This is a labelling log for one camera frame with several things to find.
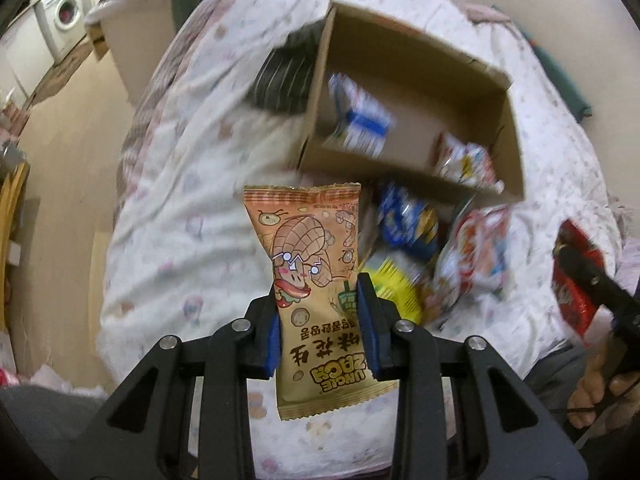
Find white washing machine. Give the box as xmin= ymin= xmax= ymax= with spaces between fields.
xmin=35 ymin=0 xmax=90 ymax=61

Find blue white snack packet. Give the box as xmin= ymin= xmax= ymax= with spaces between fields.
xmin=327 ymin=72 xmax=397 ymax=153

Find cardboard box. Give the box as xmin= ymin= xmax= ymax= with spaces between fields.
xmin=297 ymin=0 xmax=526 ymax=203

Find white cabinet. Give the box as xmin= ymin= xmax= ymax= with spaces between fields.
xmin=0 ymin=10 xmax=53 ymax=103

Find large red snack packet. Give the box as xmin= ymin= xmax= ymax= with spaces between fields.
xmin=425 ymin=207 xmax=513 ymax=326

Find printed blanket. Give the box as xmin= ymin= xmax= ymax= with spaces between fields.
xmin=97 ymin=0 xmax=626 ymax=466

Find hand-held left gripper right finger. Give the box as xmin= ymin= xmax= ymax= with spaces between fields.
xmin=356 ymin=272 xmax=588 ymax=480

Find person's grey trousers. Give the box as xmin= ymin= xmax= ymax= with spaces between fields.
xmin=0 ymin=342 xmax=608 ymax=480

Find yellow snack packet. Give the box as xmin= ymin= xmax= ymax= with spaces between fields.
xmin=362 ymin=255 xmax=426 ymax=326

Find green cloth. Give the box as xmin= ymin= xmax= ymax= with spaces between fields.
xmin=530 ymin=30 xmax=594 ymax=122

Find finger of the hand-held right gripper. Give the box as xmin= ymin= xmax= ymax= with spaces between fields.
xmin=552 ymin=242 xmax=640 ymax=341

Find blue bear snack packet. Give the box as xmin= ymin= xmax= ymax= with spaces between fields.
xmin=377 ymin=185 xmax=441 ymax=261

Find dark red snack packet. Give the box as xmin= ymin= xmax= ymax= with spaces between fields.
xmin=552 ymin=220 xmax=608 ymax=347

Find wooden frame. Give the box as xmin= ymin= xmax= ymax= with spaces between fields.
xmin=0 ymin=157 xmax=32 ymax=316

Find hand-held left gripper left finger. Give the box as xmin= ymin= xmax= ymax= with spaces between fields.
xmin=47 ymin=282 xmax=281 ymax=480

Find small red white snack packet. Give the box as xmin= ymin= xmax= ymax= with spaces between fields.
xmin=432 ymin=132 xmax=503 ymax=193

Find dark plaid cloth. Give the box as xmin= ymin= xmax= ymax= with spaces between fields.
xmin=252 ymin=25 xmax=331 ymax=113

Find orange peanut snack packet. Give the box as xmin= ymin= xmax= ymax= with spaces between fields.
xmin=243 ymin=183 xmax=401 ymax=421

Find white storage tub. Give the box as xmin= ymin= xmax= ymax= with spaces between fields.
xmin=87 ymin=0 xmax=177 ymax=106

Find person's right hand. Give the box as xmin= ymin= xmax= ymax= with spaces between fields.
xmin=567 ymin=350 xmax=640 ymax=429

